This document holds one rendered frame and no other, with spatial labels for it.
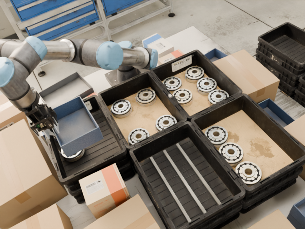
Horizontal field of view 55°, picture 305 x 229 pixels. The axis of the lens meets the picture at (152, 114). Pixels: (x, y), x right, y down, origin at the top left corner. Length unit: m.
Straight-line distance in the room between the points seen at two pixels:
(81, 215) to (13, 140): 0.48
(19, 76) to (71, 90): 0.95
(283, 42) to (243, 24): 1.12
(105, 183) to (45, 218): 0.28
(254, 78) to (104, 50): 0.79
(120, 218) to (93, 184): 0.17
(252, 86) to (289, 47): 0.94
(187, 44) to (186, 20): 1.55
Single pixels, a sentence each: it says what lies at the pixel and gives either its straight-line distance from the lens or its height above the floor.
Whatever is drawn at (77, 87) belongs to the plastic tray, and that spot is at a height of 0.75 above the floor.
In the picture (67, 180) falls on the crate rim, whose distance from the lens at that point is 1.26.
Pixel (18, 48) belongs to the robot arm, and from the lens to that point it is 0.97.
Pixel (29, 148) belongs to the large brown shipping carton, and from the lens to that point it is 1.47.
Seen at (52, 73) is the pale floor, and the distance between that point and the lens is 3.34.
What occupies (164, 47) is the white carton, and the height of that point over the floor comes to 0.79.
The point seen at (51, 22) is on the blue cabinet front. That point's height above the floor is 0.49.
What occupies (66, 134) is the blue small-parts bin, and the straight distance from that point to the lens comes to 1.19.
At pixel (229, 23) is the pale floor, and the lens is 3.53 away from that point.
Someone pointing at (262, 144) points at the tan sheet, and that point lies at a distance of 1.37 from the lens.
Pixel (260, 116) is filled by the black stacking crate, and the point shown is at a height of 0.89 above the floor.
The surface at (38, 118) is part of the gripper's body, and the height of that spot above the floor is 1.27.
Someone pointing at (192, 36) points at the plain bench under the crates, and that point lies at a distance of 2.15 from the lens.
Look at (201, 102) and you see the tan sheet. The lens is 1.50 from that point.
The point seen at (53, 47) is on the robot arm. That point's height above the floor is 1.31.
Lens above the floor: 1.94
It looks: 49 degrees down
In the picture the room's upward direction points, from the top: 12 degrees counter-clockwise
